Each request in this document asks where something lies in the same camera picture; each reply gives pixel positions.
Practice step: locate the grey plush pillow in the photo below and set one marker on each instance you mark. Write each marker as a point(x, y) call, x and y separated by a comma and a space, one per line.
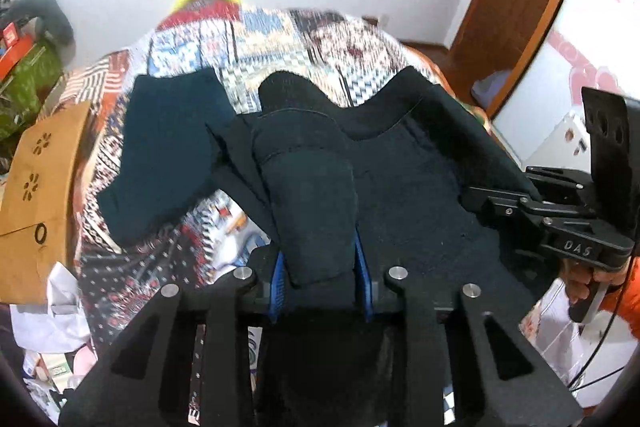
point(45, 9)

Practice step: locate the brown cardboard box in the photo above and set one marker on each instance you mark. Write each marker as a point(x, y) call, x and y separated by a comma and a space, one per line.
point(45, 187)

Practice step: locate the white cabinet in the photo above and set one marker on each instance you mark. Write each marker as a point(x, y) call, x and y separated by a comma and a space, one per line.
point(555, 142)

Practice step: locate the light blue bag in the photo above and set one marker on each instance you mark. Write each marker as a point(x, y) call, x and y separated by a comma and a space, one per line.
point(492, 89)

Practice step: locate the green patterned bag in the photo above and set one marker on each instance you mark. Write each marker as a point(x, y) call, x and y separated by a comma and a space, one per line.
point(30, 77)

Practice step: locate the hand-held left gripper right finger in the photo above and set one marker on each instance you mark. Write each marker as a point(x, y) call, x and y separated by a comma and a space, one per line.
point(365, 284)

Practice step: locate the small red box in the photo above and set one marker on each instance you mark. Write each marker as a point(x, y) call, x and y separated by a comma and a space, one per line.
point(10, 38)

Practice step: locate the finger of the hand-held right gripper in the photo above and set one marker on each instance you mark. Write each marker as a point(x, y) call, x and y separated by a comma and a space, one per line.
point(500, 202)
point(555, 179)

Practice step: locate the clear plastic bag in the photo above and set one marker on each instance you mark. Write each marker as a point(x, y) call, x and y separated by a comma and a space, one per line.
point(550, 342)

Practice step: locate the person's right hand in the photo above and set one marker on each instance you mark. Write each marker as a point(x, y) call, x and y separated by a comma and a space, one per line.
point(577, 284)

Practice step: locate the black pants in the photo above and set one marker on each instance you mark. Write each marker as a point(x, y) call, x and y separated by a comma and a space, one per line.
point(400, 167)

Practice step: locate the pink cartoon wall sticker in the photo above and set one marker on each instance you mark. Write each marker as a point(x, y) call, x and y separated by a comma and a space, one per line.
point(600, 79)

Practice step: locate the patchwork quilt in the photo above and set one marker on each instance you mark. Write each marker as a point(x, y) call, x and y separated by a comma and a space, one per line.
point(320, 42)

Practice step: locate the teal folded pants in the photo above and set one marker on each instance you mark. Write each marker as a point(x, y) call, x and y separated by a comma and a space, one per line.
point(160, 147)

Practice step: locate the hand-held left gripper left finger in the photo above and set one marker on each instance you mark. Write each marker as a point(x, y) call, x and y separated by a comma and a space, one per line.
point(277, 287)

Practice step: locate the orange box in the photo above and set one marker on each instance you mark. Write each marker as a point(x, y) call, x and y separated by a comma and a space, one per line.
point(14, 59)

